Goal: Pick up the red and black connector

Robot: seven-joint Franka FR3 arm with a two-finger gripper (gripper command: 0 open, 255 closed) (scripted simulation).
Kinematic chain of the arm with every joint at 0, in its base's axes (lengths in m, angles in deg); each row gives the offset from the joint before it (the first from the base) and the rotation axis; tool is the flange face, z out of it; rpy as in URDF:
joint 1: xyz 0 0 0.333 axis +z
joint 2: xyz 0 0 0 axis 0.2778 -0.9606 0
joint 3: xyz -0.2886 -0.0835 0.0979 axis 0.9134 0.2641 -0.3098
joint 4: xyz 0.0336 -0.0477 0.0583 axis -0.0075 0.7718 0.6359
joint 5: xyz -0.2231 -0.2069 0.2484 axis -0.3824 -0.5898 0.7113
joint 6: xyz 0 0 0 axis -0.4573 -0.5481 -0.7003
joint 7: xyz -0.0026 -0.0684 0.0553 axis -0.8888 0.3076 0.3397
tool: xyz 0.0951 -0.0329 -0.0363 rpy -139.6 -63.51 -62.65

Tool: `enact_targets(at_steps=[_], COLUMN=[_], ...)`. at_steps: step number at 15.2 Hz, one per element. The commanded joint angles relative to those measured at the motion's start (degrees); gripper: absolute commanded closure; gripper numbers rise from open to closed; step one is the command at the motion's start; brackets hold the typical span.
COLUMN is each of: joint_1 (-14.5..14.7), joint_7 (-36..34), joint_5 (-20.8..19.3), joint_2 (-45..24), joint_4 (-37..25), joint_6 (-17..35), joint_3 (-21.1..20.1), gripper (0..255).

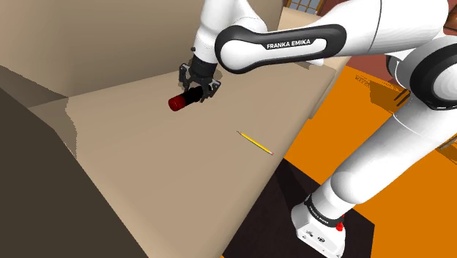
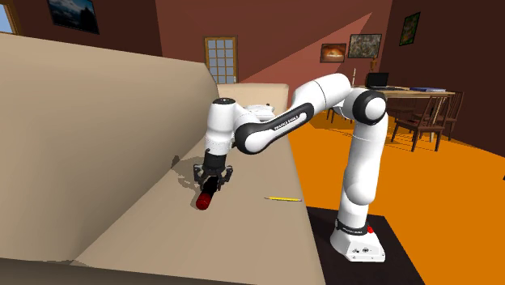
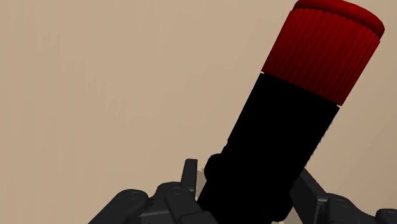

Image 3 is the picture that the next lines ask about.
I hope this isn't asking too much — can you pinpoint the black bottle with red cap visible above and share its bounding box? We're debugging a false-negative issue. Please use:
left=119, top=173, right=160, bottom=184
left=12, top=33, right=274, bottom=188
left=196, top=0, right=386, bottom=224

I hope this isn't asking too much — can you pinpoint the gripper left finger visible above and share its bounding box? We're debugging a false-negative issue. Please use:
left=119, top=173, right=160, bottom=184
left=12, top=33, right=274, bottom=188
left=88, top=158, right=219, bottom=224

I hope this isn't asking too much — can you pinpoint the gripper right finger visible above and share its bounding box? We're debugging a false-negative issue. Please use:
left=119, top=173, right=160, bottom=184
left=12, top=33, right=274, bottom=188
left=289, top=167, right=397, bottom=224

